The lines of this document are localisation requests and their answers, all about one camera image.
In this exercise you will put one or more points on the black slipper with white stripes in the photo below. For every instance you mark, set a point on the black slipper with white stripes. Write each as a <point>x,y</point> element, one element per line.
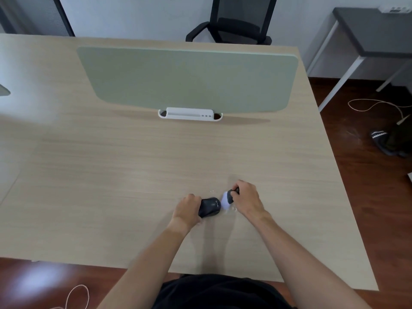
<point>378,138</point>

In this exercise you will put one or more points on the white divider bracket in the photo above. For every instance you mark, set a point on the white divider bracket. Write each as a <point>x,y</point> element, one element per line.
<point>190,114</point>

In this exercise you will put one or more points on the black mesh office chair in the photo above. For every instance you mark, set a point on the black mesh office chair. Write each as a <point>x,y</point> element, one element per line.
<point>239,28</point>

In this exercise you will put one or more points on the black brush with white bristles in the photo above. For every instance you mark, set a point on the black brush with white bristles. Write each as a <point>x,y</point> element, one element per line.
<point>229,197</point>

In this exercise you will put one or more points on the black computer mouse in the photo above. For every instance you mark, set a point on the black computer mouse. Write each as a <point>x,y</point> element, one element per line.
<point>210,205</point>

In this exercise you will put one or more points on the person's black shorts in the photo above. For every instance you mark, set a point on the person's black shorts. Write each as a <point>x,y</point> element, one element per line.
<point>225,294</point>

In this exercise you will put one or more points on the person's right hand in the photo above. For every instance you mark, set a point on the person's right hand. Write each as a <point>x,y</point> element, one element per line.
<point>249,201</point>

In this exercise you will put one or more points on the black framed mesh panel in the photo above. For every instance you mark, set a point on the black framed mesh panel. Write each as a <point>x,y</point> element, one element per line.
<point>35,14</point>

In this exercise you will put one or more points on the person's left forearm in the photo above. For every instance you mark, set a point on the person's left forearm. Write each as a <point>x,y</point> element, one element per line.
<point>145,273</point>

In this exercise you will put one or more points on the green desk divider panel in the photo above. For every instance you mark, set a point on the green desk divider panel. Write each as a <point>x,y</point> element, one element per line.
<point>190,78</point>
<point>4,90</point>

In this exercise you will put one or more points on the person's right forearm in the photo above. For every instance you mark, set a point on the person's right forearm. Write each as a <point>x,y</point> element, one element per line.
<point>305,263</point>

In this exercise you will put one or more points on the person's left hand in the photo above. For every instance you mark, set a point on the person's left hand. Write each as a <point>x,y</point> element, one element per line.
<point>185,212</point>

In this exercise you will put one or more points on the grey table with white legs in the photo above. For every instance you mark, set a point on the grey table with white legs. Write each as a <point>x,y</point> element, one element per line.
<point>379,28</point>

